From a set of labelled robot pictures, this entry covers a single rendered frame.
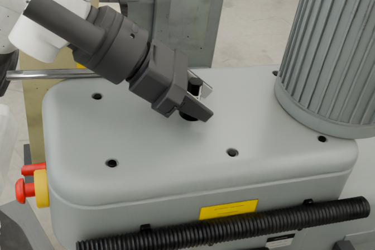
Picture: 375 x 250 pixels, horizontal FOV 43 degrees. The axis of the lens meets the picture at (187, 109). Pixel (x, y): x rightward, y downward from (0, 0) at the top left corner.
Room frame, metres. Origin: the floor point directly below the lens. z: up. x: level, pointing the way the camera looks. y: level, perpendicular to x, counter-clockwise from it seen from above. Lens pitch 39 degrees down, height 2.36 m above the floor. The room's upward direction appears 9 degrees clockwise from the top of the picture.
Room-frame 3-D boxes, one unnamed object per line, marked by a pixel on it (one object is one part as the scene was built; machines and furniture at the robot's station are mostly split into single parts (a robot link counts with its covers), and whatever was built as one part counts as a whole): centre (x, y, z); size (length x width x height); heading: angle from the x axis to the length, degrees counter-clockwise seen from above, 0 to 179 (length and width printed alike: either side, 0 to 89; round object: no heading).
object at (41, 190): (0.49, 0.21, 1.76); 0.06 x 0.02 x 0.06; 21
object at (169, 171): (0.58, -0.02, 1.81); 0.47 x 0.26 x 0.16; 111
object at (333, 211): (0.45, -0.09, 1.79); 0.45 x 0.04 x 0.04; 111
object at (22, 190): (0.48, 0.23, 1.76); 0.04 x 0.03 x 0.04; 21
